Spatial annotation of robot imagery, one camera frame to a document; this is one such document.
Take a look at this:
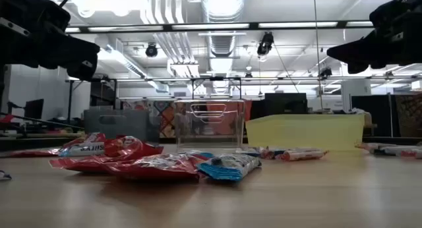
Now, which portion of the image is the small black monitor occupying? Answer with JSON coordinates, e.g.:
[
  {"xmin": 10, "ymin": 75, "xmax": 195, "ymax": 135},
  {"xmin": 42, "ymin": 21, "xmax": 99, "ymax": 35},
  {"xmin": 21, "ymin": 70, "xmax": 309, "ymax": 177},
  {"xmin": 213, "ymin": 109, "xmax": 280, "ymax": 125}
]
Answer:
[{"xmin": 23, "ymin": 98, "xmax": 45, "ymax": 121}]

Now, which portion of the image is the wide black monitor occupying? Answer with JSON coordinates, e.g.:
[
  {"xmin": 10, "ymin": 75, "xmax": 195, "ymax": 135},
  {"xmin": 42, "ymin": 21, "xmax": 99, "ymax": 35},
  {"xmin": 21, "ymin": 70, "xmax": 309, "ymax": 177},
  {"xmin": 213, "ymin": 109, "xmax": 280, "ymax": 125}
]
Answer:
[{"xmin": 263, "ymin": 92, "xmax": 309, "ymax": 116}]

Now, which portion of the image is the overhead frame beam with lights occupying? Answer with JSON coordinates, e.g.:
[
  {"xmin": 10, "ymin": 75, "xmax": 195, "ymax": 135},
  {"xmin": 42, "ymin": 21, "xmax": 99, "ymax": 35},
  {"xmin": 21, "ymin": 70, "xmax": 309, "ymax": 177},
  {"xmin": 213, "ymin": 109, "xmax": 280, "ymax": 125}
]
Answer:
[{"xmin": 64, "ymin": 20, "xmax": 375, "ymax": 34}]

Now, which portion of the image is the thin hanging cable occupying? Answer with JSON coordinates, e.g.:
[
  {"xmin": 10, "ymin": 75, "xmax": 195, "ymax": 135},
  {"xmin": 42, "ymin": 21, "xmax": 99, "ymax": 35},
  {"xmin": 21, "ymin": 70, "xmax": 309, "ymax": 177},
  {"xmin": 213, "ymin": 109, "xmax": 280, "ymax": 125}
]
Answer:
[{"xmin": 312, "ymin": 0, "xmax": 324, "ymax": 112}]

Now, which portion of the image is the black partition panel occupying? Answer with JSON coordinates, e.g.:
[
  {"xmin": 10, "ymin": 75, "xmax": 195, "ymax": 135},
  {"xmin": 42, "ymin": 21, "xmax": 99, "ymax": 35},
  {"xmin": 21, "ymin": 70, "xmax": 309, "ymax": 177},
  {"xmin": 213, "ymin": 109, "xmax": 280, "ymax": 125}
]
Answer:
[{"xmin": 351, "ymin": 94, "xmax": 393, "ymax": 138}]

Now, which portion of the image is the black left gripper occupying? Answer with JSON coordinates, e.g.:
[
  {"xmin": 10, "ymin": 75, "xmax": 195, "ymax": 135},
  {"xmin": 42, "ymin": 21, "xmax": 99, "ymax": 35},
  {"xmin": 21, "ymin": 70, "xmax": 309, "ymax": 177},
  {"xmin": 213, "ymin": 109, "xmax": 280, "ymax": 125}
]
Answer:
[{"xmin": 0, "ymin": 22, "xmax": 101, "ymax": 82}]

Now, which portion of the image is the colourful patterned cloth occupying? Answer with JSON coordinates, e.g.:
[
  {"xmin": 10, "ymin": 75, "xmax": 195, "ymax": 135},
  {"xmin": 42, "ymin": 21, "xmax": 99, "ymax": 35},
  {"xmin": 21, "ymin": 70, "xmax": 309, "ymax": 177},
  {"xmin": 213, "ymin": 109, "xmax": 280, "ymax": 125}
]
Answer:
[{"xmin": 120, "ymin": 100, "xmax": 253, "ymax": 138}]

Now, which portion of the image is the black overhead camera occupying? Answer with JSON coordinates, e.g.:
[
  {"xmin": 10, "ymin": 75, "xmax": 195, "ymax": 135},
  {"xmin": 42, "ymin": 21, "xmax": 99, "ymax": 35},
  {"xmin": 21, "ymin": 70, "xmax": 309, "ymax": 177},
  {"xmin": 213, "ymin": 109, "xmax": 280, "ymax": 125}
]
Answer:
[{"xmin": 256, "ymin": 30, "xmax": 275, "ymax": 57}]

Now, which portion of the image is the black ceiling camera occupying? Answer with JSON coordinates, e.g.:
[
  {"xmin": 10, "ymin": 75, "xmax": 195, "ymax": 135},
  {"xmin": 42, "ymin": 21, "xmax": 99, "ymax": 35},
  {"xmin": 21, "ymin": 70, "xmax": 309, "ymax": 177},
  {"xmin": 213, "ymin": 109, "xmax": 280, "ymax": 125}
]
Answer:
[
  {"xmin": 318, "ymin": 67, "xmax": 333, "ymax": 80},
  {"xmin": 144, "ymin": 42, "xmax": 160, "ymax": 59}
]

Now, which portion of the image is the yellow plastic bin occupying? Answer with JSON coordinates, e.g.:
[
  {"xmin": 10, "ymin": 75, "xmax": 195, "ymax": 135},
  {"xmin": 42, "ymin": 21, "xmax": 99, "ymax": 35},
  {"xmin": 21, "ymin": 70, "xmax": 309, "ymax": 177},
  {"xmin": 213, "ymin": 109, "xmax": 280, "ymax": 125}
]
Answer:
[{"xmin": 245, "ymin": 113, "xmax": 367, "ymax": 152}]

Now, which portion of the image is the dark smoky plastic bin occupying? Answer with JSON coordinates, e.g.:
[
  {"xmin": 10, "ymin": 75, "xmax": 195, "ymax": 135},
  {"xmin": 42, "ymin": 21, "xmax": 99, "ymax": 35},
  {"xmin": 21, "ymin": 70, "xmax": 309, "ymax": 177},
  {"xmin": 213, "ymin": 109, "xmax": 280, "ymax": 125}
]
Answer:
[{"xmin": 83, "ymin": 105, "xmax": 161, "ymax": 143}]

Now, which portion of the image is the silver ventilation duct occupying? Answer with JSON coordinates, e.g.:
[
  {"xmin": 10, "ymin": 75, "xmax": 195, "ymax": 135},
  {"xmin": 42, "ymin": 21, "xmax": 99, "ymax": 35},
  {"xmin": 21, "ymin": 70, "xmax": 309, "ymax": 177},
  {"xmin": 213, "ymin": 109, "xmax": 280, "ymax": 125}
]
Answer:
[{"xmin": 200, "ymin": 0, "xmax": 247, "ymax": 97}]

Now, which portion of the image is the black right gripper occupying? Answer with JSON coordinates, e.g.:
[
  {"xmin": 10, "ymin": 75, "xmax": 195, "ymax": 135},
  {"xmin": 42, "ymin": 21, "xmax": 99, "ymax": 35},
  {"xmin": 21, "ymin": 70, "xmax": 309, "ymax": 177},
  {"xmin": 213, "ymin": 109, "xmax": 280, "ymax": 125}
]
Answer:
[{"xmin": 326, "ymin": 13, "xmax": 422, "ymax": 74}]

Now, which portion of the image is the clear plastic bin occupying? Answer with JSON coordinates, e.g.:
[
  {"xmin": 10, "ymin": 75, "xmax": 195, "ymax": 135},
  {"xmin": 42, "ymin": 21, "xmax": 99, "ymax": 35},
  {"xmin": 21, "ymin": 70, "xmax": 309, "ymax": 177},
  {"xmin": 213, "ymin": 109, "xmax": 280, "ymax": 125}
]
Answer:
[{"xmin": 174, "ymin": 98, "xmax": 247, "ymax": 153}]

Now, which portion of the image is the brown patterned panel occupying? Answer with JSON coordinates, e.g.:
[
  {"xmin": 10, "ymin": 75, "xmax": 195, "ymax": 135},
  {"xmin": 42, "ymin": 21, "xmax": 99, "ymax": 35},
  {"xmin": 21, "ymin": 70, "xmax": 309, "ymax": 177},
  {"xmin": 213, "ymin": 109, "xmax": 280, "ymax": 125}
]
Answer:
[{"xmin": 394, "ymin": 94, "xmax": 422, "ymax": 138}]

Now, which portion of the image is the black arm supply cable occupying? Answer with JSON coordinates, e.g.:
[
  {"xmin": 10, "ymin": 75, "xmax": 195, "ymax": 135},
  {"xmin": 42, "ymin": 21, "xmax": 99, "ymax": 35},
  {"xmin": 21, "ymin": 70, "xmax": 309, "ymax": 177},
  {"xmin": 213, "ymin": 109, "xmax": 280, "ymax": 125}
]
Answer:
[{"xmin": 0, "ymin": 111, "xmax": 85, "ymax": 130}]

